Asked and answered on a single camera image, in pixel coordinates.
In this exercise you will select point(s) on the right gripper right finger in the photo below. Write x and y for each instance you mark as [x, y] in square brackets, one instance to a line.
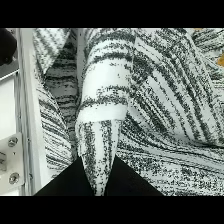
[130, 181]

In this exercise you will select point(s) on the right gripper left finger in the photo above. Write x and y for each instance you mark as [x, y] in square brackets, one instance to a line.
[71, 181]

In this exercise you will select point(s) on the black and white striped sweater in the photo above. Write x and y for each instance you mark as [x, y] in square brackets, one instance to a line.
[160, 100]

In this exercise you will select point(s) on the silver frame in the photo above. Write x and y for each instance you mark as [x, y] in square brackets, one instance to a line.
[25, 110]

